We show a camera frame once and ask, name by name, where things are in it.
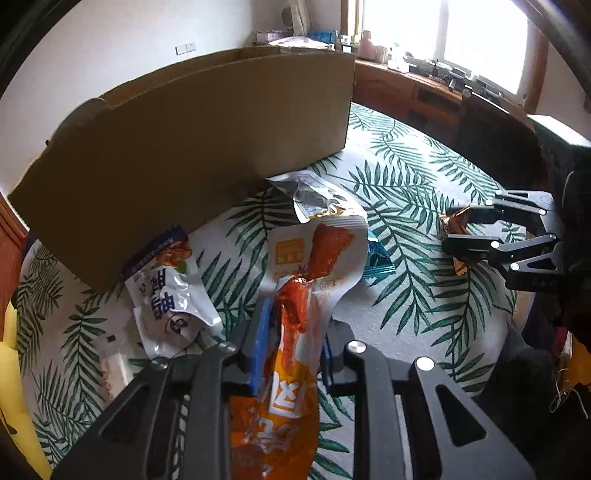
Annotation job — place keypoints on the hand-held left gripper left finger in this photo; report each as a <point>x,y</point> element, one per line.
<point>261,341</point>

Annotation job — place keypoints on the folded white cloth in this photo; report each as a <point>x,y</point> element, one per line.
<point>300,43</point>

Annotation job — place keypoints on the pink bottle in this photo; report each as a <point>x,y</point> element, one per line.
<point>368,44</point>

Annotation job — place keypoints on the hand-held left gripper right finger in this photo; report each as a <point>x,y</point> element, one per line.
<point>327,355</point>

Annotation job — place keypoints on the leaf print bed sheet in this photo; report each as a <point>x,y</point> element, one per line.
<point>415,300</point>

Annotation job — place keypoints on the wooden framed window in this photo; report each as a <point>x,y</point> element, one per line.
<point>485,41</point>

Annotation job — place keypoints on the brown slatted wooden wardrobe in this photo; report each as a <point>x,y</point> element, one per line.
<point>9,249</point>

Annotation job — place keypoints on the white chicken leg packet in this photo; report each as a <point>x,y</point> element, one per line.
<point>295,249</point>

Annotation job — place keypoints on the small teal snack packet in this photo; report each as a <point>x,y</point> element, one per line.
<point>376,261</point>

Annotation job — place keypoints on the white plastic bottle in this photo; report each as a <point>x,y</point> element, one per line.
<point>396,57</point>

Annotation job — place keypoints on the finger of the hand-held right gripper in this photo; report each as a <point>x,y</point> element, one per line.
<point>480,214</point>
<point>471,245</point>

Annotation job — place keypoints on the orange snack packet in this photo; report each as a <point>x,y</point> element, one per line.
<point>288,406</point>

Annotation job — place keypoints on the gold brown snack wrapper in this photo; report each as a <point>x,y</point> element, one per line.
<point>455,220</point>

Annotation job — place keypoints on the silver snack packet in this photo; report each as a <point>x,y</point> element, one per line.
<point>318,196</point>

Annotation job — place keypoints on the yellow plush toy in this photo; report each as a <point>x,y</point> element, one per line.
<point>14,392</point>

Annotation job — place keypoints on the long wooden cabinet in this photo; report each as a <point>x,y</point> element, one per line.
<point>392,87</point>

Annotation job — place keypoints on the white blue snack packet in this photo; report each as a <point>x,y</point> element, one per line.
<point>166,300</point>

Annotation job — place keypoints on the small white clear wrapper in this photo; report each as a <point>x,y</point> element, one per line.
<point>113,369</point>

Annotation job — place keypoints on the brown cardboard box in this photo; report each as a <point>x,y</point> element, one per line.
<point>184,152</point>

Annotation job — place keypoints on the white wall switch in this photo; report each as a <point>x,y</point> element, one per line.
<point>185,47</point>

